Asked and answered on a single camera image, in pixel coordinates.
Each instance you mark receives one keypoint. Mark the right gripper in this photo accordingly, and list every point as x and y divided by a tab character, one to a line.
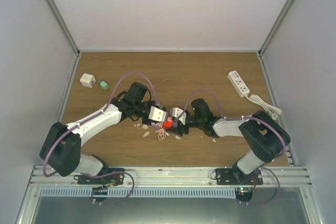
180	129

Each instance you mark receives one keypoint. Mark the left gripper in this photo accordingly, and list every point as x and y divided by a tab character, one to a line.
146	121

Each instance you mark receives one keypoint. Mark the purple plug adapter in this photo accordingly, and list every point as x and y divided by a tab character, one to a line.
176	124

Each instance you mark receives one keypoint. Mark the red plug block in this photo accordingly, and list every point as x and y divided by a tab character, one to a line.
167	125

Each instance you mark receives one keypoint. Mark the green adapter plug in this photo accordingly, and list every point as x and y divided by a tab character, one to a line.
103	85

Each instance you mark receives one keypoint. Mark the white cube adapter plug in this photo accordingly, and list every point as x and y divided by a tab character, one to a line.
87	80

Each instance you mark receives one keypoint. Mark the white power strip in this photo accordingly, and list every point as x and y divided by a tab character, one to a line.
238	84

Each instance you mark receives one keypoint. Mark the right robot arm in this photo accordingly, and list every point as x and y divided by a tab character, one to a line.
267	140

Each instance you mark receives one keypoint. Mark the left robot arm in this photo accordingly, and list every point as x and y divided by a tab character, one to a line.
61	151

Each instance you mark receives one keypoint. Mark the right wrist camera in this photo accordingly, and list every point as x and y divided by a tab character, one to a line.
178	115

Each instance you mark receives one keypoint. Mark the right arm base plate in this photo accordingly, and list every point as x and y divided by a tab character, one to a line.
229	176

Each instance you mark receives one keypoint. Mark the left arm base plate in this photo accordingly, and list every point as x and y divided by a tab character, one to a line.
108	176

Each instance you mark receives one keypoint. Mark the slotted cable duct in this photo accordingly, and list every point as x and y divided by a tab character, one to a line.
140	192

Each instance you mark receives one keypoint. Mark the aluminium rail frame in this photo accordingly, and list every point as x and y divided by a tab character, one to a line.
174	177

